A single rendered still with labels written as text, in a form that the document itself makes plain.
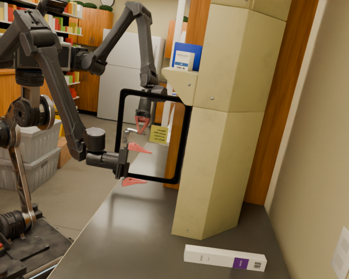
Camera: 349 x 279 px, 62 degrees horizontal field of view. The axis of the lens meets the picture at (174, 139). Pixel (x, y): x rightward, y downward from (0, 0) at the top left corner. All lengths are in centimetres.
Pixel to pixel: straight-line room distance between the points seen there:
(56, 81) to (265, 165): 93
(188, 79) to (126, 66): 513
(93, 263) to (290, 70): 102
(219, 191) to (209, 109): 30
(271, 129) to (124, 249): 79
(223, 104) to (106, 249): 59
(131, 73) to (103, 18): 128
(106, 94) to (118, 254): 536
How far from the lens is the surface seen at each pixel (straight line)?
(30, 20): 109
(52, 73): 103
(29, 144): 306
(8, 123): 216
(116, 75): 609
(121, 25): 162
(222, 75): 91
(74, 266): 95
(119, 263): 96
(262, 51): 100
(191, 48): 109
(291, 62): 132
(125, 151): 93
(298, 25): 133
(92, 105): 648
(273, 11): 102
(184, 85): 91
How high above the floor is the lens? 156
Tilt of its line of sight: 17 degrees down
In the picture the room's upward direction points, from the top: 9 degrees clockwise
